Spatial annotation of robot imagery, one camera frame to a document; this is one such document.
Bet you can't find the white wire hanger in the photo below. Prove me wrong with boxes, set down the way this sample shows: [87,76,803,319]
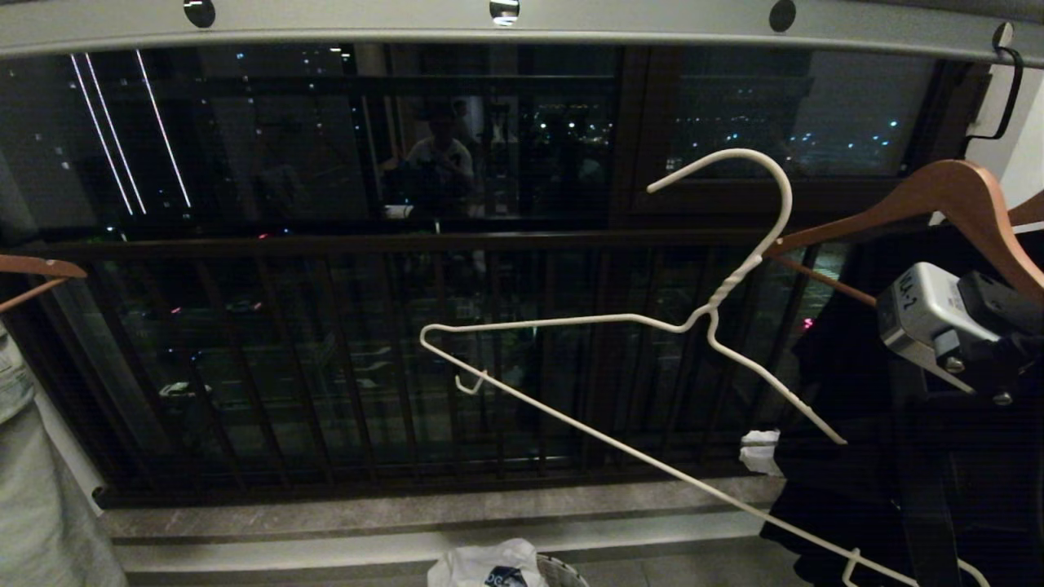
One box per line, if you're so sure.
[420,148,992,587]

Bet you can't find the white laundry basket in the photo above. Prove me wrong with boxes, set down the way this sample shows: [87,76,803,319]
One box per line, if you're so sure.
[534,554,590,587]

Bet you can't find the black garment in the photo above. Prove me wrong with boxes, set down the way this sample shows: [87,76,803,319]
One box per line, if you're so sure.
[759,224,1044,587]

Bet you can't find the brown wooden hanger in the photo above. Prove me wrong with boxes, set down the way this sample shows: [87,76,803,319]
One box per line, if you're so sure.
[1006,191,1044,231]
[0,254,89,316]
[767,24,1044,309]

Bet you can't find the pale green garment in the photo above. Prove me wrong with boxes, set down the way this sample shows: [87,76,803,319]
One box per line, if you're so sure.
[0,322,129,587]

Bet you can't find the dark metal balcony railing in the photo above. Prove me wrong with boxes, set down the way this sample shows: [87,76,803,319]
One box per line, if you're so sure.
[0,230,857,508]

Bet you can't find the white plastic bag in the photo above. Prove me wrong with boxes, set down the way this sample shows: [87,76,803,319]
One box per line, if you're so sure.
[427,538,550,587]

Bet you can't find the grey metal clothes rail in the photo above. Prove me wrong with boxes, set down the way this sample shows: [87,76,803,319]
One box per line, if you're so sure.
[0,0,1044,70]

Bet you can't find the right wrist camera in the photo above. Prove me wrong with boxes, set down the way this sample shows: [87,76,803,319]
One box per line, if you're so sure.
[876,262,1044,407]

